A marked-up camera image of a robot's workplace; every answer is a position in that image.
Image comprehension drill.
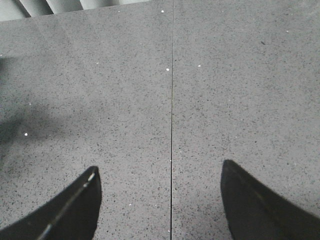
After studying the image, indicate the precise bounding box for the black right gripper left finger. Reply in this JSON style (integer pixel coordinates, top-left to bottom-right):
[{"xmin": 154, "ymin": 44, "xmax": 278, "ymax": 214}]
[{"xmin": 0, "ymin": 166, "xmax": 102, "ymax": 240}]

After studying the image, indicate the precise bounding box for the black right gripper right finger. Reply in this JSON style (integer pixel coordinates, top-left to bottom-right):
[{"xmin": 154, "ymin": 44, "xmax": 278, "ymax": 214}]
[{"xmin": 220, "ymin": 159, "xmax": 320, "ymax": 240}]

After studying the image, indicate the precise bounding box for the grey pleated curtain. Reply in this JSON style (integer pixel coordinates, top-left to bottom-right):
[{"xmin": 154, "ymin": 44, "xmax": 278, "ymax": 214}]
[{"xmin": 0, "ymin": 0, "xmax": 144, "ymax": 22}]

